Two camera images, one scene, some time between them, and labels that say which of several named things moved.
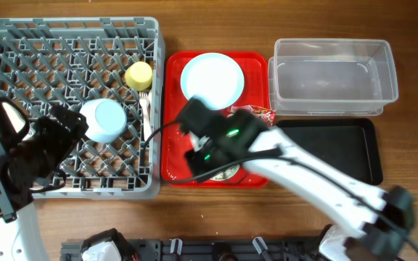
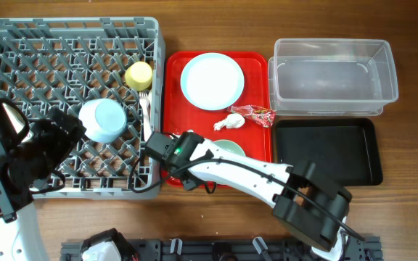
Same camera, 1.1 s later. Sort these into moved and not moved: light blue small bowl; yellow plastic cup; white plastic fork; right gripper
Moved: right gripper
Not moved: yellow plastic cup; white plastic fork; light blue small bowl
